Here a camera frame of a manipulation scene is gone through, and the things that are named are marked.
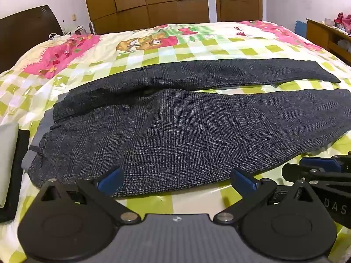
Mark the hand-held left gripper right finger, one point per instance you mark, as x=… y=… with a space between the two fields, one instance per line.
x=242 y=182

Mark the black and white striped item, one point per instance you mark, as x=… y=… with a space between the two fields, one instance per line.
x=76 y=29

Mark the dark wooden headboard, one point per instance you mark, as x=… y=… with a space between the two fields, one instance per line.
x=24 y=33

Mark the white folded cloth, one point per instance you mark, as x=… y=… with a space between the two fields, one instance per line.
x=6 y=164

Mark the green checked printed bedspread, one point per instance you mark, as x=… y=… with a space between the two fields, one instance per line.
x=192 y=46

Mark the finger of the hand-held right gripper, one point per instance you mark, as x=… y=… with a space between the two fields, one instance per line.
x=318 y=163
x=307 y=174

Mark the brown wooden door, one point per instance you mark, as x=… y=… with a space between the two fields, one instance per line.
x=238 y=0

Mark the wooden shelf unit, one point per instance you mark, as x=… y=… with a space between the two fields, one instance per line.
x=318 y=33

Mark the dark grey checked pants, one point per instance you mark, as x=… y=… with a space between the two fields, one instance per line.
x=164 y=131

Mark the brown wooden wardrobe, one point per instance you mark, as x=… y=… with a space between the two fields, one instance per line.
x=148 y=2

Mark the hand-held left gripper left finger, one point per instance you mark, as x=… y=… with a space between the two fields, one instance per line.
x=111 y=182

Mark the black flat cloth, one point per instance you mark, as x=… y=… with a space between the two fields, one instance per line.
x=19 y=175

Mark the blue foam mat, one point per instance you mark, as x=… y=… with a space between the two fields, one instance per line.
x=300 y=28

